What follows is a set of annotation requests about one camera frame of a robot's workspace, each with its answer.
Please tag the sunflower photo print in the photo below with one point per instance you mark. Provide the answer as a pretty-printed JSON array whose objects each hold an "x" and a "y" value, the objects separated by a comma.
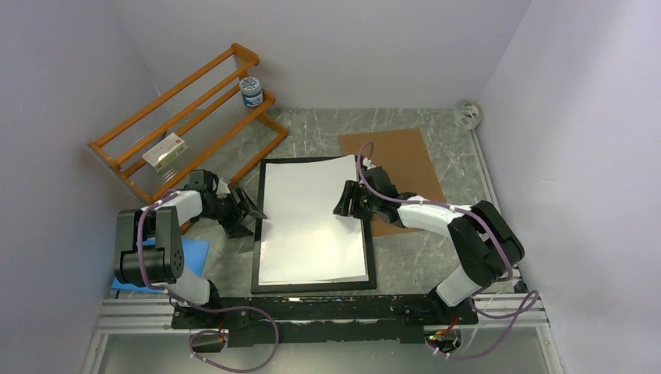
[{"x": 310, "y": 222}]

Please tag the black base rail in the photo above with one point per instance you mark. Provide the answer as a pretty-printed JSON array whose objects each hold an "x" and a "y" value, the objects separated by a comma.
[{"x": 314, "y": 319}]

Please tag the blue paper sheet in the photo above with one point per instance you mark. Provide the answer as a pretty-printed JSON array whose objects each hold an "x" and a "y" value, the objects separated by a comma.
[{"x": 195, "y": 254}]

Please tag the blue white jar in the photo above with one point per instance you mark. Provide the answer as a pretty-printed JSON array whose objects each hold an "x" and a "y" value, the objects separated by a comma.
[{"x": 251, "y": 91}]

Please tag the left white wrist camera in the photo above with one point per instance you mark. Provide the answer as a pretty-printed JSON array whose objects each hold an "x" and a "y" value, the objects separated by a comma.
[{"x": 222, "y": 189}]

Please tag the white red small box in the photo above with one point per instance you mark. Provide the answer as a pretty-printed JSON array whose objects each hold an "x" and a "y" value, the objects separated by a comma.
[{"x": 166, "y": 151}]

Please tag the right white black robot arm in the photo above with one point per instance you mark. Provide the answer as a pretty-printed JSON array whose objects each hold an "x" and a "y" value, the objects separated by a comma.
[{"x": 486, "y": 246}]

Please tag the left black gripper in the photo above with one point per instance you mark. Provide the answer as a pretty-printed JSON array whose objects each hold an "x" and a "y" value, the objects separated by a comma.
[{"x": 232, "y": 227}]

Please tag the brown backing board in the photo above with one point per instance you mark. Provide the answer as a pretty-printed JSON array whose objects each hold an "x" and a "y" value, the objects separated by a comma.
[{"x": 403, "y": 155}]

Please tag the black picture frame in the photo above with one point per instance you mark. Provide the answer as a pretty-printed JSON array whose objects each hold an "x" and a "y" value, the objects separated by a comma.
[{"x": 372, "y": 258}]

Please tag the orange wooden rack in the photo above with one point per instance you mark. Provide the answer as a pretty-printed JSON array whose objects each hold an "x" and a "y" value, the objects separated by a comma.
[{"x": 206, "y": 110}]

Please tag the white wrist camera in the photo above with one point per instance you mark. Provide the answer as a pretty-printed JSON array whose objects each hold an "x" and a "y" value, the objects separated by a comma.
[
  {"x": 222, "y": 189},
  {"x": 367, "y": 164}
]

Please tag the clear tape roll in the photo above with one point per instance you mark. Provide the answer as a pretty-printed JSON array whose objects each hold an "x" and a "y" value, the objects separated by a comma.
[{"x": 467, "y": 114}]

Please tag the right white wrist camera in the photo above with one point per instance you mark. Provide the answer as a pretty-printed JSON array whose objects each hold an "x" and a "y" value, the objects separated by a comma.
[{"x": 367, "y": 164}]

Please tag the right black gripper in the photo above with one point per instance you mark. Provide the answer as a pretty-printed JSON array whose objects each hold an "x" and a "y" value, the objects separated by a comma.
[{"x": 351, "y": 190}]

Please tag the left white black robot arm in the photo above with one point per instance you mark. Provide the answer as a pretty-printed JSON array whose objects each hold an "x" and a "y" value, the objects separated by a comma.
[{"x": 148, "y": 242}]

